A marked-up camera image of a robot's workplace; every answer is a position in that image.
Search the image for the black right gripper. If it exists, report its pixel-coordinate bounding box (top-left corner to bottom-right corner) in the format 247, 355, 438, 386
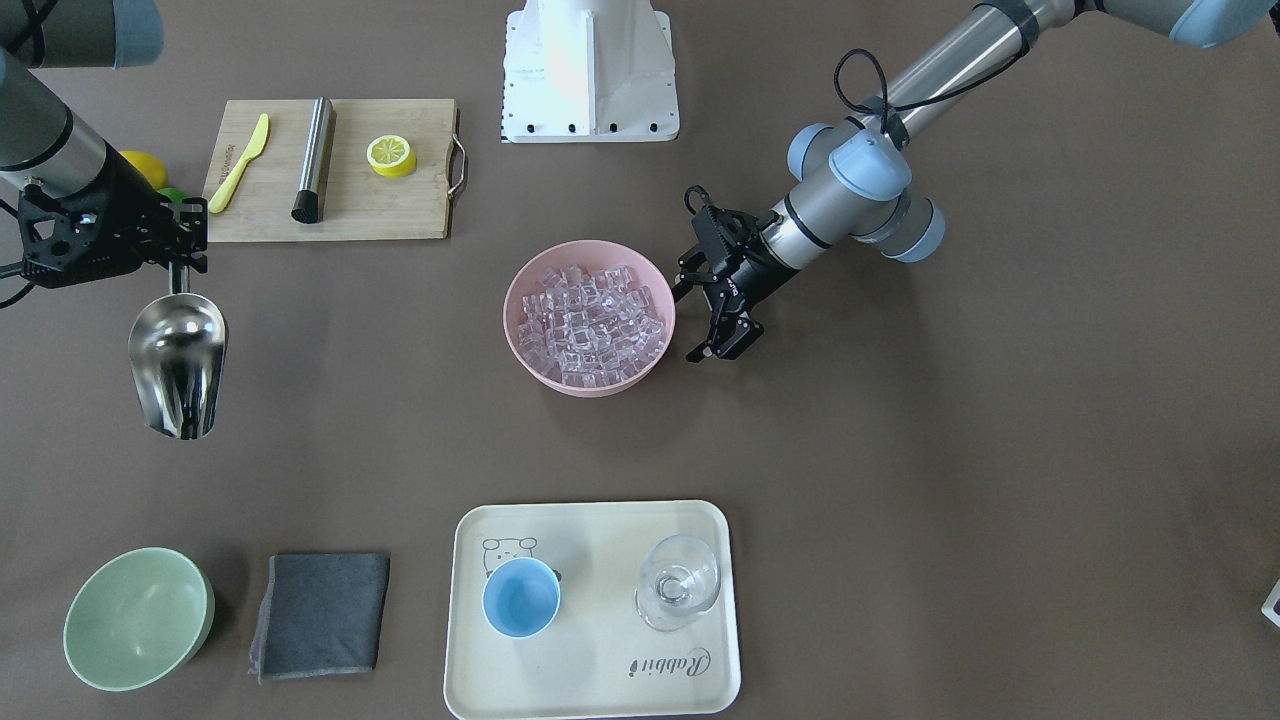
15, 177, 209, 290

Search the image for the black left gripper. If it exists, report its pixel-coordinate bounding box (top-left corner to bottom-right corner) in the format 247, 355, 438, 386
672, 186, 797, 363

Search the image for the metal ice scoop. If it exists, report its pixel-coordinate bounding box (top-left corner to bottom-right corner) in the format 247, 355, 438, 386
128, 261, 228, 439

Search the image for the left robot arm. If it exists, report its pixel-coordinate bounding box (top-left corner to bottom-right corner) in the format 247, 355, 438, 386
672, 1, 1277, 363

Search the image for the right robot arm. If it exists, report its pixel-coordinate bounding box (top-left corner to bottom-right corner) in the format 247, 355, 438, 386
1, 1, 209, 292

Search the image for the pile of clear ice cubes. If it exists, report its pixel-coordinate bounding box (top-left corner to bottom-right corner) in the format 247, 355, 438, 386
515, 265, 668, 389

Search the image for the light blue cup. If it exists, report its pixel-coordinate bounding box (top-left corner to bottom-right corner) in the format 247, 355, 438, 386
483, 557, 562, 639

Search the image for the yellow lemon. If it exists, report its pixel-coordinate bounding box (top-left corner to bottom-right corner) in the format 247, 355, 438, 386
119, 150, 169, 191

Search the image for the green lime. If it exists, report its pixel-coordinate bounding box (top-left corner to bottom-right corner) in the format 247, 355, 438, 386
157, 186, 188, 202

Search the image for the yellow plastic knife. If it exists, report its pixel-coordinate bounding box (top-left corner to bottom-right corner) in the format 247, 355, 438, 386
207, 113, 270, 214

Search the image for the pink bowl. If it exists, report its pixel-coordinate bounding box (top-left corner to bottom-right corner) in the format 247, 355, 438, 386
503, 240, 676, 397

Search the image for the steel muddler black tip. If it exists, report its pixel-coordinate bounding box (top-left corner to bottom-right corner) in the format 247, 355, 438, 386
291, 97, 337, 224

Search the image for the bamboo cutting board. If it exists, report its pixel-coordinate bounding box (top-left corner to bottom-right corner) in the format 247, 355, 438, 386
205, 99, 458, 243

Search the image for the clear wine glass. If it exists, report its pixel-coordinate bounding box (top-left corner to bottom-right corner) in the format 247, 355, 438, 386
634, 534, 722, 632

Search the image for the half lemon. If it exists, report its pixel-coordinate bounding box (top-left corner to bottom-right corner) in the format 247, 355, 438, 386
365, 135, 417, 178

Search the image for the cream serving tray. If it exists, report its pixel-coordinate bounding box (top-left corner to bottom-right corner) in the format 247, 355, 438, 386
443, 498, 742, 719

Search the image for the green bowl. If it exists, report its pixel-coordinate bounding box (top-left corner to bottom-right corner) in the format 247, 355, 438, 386
61, 547, 215, 692

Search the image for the grey folded cloth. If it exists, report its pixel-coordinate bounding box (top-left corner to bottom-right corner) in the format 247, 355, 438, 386
250, 553, 390, 683

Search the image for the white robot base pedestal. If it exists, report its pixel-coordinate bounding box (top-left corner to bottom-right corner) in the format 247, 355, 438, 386
500, 1, 681, 143

